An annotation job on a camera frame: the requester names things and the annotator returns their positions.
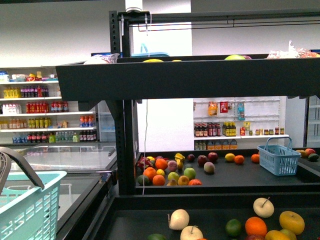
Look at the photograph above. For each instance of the grey basket handle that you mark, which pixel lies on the grey basket handle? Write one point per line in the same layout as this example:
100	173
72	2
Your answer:
7	155

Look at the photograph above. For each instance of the teal plastic shopping basket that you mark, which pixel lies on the teal plastic shopping basket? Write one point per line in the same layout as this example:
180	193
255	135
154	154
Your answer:
30	213

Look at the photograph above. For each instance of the white sauce shelf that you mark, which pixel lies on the white sauce shelf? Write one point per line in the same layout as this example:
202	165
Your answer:
232	123

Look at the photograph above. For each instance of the white drinks shelf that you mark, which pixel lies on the white drinks shelf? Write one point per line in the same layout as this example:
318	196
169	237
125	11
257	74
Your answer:
33	111

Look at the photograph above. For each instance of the orange far tray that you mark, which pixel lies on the orange far tray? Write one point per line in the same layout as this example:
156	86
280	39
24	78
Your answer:
150	172

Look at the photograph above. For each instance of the green apple far tray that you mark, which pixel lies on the green apple far tray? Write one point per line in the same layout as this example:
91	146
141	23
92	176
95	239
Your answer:
190	173

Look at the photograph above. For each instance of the glass top freezer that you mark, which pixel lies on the glass top freezer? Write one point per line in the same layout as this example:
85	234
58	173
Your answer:
91	175

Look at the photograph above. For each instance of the white pear left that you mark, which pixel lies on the white pear left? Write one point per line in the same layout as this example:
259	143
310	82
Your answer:
178	220

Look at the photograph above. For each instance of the green lime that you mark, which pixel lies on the green lime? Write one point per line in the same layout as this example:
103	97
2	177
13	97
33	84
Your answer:
156	236
233	228

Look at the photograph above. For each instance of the small blue plastic basket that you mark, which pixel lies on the small blue plastic basket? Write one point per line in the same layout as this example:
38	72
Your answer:
278	159

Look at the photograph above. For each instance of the white pear with stem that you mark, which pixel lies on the white pear with stem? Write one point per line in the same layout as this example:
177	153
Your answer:
263	207

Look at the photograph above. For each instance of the small orange mandarin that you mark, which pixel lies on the small orange mandarin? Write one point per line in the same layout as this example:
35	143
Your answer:
256	226

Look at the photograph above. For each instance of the red apple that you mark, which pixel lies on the red apple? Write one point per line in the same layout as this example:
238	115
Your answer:
254	237

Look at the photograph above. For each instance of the yellow orange fruit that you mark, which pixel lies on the yellow orange fruit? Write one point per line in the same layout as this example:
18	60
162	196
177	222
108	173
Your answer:
276	235

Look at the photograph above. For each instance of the yellow round pear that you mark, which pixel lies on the yellow round pear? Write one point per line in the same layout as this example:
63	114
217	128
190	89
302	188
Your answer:
292	221

